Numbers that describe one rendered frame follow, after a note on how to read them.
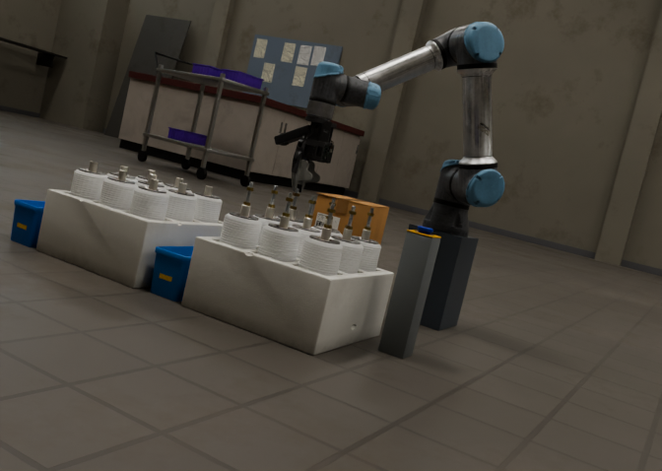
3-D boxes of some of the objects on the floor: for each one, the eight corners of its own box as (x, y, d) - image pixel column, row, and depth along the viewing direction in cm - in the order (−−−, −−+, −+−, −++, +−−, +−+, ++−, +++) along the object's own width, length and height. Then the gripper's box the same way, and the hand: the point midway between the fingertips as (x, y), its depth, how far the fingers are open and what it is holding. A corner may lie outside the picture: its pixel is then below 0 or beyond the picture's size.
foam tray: (263, 295, 210) (276, 236, 209) (379, 335, 193) (394, 272, 192) (180, 305, 176) (195, 235, 174) (313, 356, 158) (331, 279, 157)
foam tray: (133, 249, 234) (144, 197, 233) (225, 282, 216) (237, 226, 214) (34, 249, 200) (47, 188, 198) (133, 289, 182) (148, 221, 180)
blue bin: (213, 285, 209) (222, 245, 208) (242, 295, 204) (251, 255, 203) (144, 291, 182) (153, 245, 181) (176, 302, 177) (186, 257, 176)
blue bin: (85, 239, 232) (92, 204, 231) (107, 248, 227) (115, 212, 226) (4, 238, 205) (12, 198, 204) (29, 247, 200) (36, 207, 199)
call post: (387, 346, 183) (416, 231, 181) (412, 355, 180) (441, 237, 178) (377, 350, 177) (406, 231, 174) (402, 359, 174) (432, 237, 171)
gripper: (327, 118, 188) (309, 196, 190) (342, 124, 198) (325, 198, 200) (298, 112, 191) (282, 189, 193) (314, 118, 201) (297, 191, 203)
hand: (296, 186), depth 197 cm, fingers open, 3 cm apart
